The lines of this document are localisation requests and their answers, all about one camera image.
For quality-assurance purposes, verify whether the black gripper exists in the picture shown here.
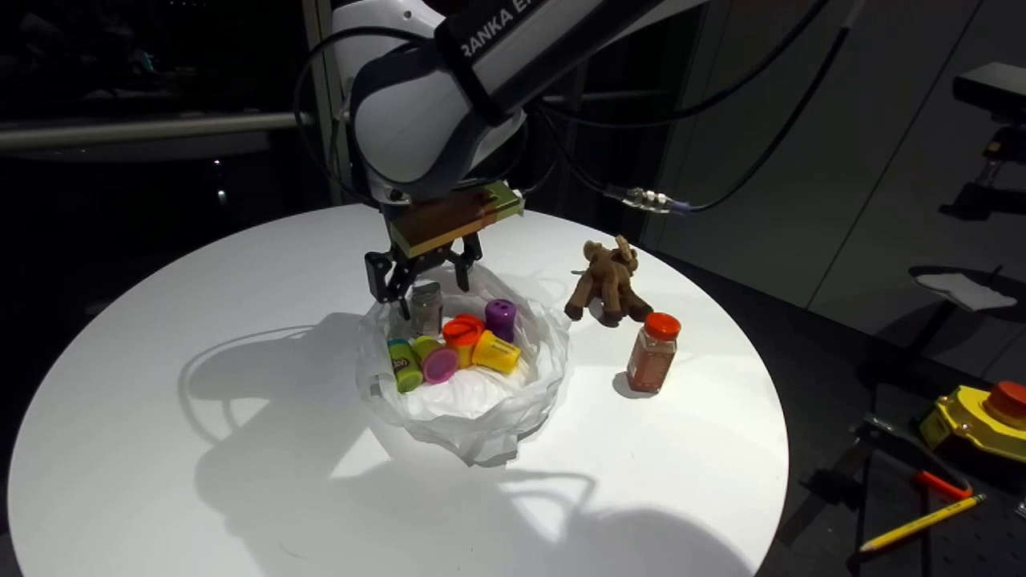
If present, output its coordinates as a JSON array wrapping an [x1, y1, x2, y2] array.
[[365, 233, 484, 320]]

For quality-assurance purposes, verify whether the white pill bottle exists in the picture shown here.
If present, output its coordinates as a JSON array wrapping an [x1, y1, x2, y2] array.
[[411, 280, 442, 336]]

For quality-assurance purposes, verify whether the brown plush moose toy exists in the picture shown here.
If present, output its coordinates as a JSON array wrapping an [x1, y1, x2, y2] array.
[[564, 237, 650, 326]]

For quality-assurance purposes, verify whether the spice jar with orange lid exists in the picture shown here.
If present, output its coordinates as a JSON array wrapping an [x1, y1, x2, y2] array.
[[629, 312, 684, 393]]

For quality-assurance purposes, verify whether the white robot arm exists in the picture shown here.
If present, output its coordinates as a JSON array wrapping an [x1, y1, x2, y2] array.
[[330, 0, 705, 216]]

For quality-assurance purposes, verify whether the orange toy cup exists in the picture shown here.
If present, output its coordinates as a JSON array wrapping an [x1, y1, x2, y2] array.
[[442, 313, 484, 362]]

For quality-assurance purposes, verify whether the pink lidded toy tub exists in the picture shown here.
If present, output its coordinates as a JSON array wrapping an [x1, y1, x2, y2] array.
[[424, 345, 459, 383]]

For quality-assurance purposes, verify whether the metal window railing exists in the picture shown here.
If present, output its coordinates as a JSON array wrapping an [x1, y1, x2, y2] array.
[[0, 112, 315, 150]]

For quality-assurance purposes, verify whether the yellow emergency stop button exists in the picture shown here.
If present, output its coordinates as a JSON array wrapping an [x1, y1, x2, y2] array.
[[919, 382, 1026, 466]]

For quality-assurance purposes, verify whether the yellow pencil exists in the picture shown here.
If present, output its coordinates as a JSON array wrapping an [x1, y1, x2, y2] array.
[[857, 493, 987, 555]]

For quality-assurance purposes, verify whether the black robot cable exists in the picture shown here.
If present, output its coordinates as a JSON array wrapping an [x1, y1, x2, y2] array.
[[293, 0, 869, 218]]

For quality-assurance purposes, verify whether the black camera stand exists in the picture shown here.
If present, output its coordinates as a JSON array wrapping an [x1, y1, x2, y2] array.
[[941, 62, 1026, 221]]

